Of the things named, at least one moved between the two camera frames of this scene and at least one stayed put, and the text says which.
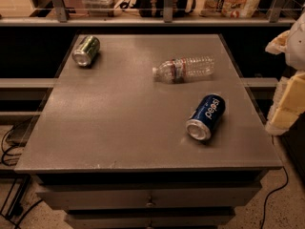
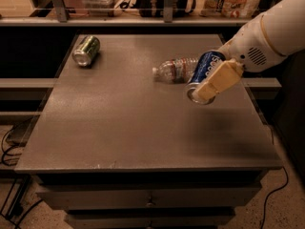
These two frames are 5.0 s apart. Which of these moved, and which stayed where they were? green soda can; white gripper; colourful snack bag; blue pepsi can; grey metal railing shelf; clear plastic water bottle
Moved: blue pepsi can; white gripper
Stayed: colourful snack bag; grey metal railing shelf; green soda can; clear plastic water bottle
